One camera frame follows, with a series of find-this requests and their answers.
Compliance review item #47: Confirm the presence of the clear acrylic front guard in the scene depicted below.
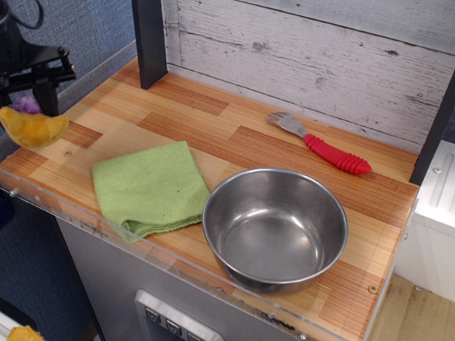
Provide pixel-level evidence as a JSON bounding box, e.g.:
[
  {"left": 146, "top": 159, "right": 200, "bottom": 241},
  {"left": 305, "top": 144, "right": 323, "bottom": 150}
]
[{"left": 0, "top": 168, "right": 404, "bottom": 341}]

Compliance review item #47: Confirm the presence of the dark right frame post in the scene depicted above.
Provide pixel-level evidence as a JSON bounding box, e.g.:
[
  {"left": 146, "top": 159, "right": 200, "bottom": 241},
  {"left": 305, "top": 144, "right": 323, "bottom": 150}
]
[{"left": 409, "top": 20, "right": 455, "bottom": 187}]

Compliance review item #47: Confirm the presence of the orange plush taco toy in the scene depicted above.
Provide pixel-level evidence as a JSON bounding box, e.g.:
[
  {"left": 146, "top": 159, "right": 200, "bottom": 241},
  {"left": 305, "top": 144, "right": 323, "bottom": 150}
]
[{"left": 0, "top": 91, "right": 69, "bottom": 149}]

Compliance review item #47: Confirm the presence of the dark frame post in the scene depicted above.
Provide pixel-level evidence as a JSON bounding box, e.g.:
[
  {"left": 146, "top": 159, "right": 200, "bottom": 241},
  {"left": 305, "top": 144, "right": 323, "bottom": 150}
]
[
  {"left": 131, "top": 0, "right": 168, "bottom": 89},
  {"left": 409, "top": 20, "right": 455, "bottom": 187}
]

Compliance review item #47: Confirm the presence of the yellow object bottom left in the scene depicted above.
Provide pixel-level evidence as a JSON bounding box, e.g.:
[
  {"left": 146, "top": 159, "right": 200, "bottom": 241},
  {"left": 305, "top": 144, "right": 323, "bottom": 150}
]
[{"left": 5, "top": 326, "right": 45, "bottom": 341}]

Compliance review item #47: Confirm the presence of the steel bowl pan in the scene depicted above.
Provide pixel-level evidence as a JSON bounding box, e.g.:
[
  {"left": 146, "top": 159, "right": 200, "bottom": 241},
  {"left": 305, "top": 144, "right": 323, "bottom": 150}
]
[{"left": 201, "top": 167, "right": 349, "bottom": 295}]

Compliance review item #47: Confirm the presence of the red handled metal fork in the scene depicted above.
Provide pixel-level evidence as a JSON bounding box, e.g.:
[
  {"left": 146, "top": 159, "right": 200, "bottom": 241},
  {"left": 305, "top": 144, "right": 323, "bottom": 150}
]
[{"left": 266, "top": 112, "right": 372, "bottom": 175}]

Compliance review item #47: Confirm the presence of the white ribbed side appliance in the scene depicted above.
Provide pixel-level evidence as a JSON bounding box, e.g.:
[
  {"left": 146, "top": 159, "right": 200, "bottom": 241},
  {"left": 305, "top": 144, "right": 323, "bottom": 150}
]
[{"left": 395, "top": 140, "right": 455, "bottom": 302}]

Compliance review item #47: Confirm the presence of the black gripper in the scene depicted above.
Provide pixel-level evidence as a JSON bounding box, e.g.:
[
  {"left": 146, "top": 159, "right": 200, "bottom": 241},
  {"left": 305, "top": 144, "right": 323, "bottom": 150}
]
[{"left": 0, "top": 24, "right": 76, "bottom": 117}]

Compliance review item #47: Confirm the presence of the green folded cloth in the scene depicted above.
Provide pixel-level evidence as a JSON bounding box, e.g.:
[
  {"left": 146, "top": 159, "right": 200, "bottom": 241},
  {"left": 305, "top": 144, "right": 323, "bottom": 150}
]
[{"left": 91, "top": 141, "right": 210, "bottom": 244}]

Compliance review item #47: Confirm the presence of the silver control panel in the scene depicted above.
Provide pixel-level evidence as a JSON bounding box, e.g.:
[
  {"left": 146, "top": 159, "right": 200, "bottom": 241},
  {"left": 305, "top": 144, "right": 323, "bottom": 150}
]
[{"left": 134, "top": 289, "right": 225, "bottom": 341}]

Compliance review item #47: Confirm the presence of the dark left frame post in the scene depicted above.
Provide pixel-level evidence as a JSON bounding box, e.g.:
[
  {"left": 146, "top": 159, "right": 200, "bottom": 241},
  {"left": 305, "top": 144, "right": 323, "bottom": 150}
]
[{"left": 131, "top": 0, "right": 168, "bottom": 89}]

